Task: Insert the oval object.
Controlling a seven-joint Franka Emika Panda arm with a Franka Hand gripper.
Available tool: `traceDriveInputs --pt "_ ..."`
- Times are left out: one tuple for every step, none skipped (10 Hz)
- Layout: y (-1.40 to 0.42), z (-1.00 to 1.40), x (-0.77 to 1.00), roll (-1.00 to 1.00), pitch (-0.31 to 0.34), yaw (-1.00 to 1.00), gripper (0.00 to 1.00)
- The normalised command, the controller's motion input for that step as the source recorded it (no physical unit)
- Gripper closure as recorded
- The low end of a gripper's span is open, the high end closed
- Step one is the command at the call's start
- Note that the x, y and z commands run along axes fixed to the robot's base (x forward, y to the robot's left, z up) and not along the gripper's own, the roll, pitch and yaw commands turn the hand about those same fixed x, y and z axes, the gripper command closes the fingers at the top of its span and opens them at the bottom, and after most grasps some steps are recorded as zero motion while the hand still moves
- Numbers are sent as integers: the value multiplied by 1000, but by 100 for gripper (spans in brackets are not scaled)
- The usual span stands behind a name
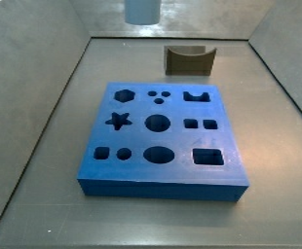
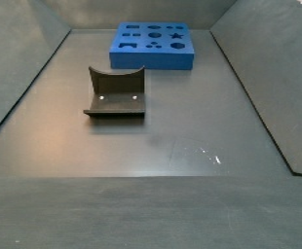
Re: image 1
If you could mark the dark curved holder block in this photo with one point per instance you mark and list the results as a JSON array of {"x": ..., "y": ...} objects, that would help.
[{"x": 189, "y": 60}]

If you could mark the blue shape sorter block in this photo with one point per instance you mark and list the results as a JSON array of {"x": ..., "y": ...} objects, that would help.
[{"x": 162, "y": 143}]

